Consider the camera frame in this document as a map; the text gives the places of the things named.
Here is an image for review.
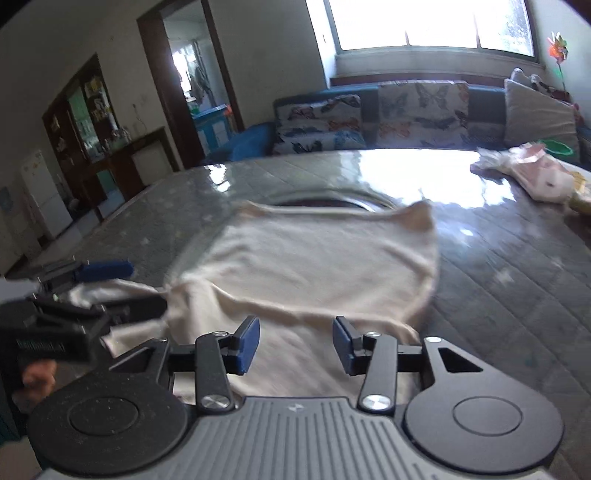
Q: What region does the hanging garment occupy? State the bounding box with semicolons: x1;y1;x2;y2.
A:
191;60;209;100

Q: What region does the black round induction cooktop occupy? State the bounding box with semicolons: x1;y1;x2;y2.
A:
270;191;402;213

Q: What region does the white refrigerator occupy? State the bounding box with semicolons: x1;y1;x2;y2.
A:
18;148;72;238

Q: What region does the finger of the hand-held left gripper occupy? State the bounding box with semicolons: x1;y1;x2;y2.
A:
32;293;168;340
28;260;136;289

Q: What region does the window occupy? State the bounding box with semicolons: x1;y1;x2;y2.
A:
323;0;539;58

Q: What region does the dark wooden cabinet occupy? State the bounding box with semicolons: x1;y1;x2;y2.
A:
41;53;181;222

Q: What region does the blue cabinet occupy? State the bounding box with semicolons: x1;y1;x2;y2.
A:
193;105;232;155

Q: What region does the dark wooden door frame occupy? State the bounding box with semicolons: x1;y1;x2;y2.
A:
136;0;245;174

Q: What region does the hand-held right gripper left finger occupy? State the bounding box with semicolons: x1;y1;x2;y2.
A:
108;315;260;414

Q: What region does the cream sweater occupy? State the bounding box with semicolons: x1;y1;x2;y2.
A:
67;200;441;402

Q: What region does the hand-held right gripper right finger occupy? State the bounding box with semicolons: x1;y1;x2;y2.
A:
332;315;485;412

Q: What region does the butterfly print cushion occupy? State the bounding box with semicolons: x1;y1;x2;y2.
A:
272;95;363;155
376;79;472;149

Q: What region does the person's left hand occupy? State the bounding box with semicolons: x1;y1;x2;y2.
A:
21;360;58;400

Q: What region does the pink plastic package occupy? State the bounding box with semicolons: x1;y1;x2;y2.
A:
503;142;578;202

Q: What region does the colourful pinwheel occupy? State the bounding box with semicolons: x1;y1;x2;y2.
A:
547;32;570;93

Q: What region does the grey pillow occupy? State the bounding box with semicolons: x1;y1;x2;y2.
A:
503;78;580;151

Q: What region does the blue sofa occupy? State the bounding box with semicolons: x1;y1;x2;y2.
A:
198;80;591;169

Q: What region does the white plastic bag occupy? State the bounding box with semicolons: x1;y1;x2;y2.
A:
470;147;518;176

